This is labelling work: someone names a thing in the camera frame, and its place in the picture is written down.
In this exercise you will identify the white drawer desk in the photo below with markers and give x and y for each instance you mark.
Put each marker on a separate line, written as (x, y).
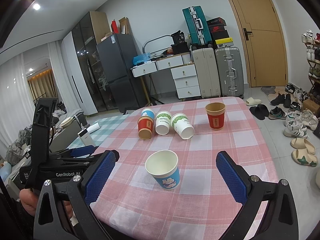
(183, 73)

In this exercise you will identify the wooden door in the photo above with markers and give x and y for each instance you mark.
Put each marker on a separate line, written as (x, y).
(263, 42)

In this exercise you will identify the blue plastic bag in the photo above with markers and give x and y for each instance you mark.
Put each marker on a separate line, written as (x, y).
(141, 59)

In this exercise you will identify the blue rabbit paper cup lying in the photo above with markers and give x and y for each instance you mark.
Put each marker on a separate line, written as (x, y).
(148, 112)

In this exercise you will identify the red paper cup lying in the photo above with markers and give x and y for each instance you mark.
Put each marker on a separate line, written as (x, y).
(145, 127)

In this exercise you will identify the white power bank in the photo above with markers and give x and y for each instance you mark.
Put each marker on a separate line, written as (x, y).
(86, 138)

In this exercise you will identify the teal checkered tablecloth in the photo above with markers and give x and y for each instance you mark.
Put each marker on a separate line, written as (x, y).
(104, 127)

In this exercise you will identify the black refrigerator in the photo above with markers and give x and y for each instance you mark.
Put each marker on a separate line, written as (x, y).
(116, 56)

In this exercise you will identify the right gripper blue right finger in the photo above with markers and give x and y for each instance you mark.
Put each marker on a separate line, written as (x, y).
(234, 176)

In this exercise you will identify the stacked shoe boxes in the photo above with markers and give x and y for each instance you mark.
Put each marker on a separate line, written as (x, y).
(217, 29)

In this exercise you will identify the glass door cabinet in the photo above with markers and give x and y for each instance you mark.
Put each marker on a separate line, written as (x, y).
(86, 34)

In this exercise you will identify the beige suitcase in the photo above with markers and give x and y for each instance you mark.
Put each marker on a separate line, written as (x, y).
(207, 73)

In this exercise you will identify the white green paper cup right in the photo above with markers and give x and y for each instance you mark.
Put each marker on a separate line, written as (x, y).
(182, 126)

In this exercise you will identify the red brown paper cup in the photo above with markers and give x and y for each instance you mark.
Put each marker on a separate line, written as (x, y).
(216, 115)

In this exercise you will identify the shoe rack with shoes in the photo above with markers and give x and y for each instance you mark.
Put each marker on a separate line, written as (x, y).
(312, 57)

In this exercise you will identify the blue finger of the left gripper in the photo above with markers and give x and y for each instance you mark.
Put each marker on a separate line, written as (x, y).
(83, 152)

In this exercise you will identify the silver suitcase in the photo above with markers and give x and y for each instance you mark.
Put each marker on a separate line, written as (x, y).
(231, 76)

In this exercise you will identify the person left hand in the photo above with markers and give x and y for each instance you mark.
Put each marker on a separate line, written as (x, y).
(29, 201)

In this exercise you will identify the teal suitcase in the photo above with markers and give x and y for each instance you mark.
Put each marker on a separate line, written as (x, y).
(198, 27)

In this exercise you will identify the blue white paper cup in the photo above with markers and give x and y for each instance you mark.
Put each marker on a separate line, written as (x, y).
(163, 166)

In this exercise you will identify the white green paper cup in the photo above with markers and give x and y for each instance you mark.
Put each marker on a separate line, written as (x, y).
(182, 126)
(163, 119)

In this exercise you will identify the pink checkered tablecloth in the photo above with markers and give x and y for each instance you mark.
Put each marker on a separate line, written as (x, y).
(201, 207)

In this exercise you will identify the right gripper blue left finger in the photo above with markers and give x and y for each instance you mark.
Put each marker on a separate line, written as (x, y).
(97, 174)

